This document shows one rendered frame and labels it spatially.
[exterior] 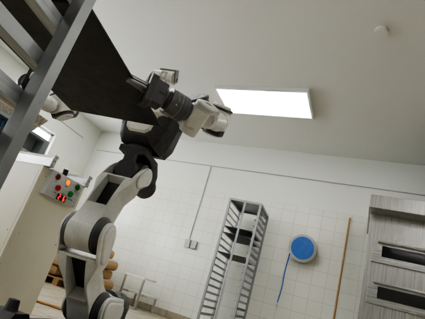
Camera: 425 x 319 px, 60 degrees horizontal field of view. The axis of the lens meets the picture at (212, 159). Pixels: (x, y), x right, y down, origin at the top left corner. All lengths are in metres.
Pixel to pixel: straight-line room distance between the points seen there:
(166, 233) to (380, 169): 3.53
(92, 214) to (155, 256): 4.94
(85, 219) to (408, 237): 3.82
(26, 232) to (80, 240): 0.72
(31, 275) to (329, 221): 4.38
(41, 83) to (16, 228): 1.39
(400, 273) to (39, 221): 3.65
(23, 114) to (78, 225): 0.76
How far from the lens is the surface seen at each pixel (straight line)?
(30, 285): 2.26
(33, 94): 0.77
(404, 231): 4.69
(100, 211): 1.48
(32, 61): 0.81
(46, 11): 0.83
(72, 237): 1.46
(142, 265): 6.45
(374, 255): 4.57
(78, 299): 1.61
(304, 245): 5.53
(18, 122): 0.76
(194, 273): 6.02
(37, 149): 3.02
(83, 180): 2.33
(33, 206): 2.12
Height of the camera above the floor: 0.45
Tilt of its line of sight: 20 degrees up
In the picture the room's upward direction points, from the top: 17 degrees clockwise
